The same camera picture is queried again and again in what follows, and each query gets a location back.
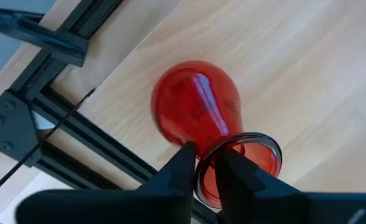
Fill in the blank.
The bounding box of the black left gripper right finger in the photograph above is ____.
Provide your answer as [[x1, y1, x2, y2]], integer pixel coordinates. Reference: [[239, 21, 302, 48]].
[[215, 146, 366, 224]]

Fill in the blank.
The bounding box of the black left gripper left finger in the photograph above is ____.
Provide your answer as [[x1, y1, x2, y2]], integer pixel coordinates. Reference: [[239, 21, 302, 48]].
[[14, 141, 198, 224]]

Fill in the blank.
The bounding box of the red smooth bulbous vase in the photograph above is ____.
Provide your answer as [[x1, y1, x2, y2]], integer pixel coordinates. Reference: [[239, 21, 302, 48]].
[[150, 60, 283, 210]]

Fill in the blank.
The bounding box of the thin black cable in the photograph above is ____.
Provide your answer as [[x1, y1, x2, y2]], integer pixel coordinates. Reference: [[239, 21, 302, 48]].
[[0, 88, 97, 202]]

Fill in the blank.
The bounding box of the black table frame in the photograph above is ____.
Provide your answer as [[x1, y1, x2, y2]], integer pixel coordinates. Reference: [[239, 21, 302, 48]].
[[0, 0, 219, 224]]

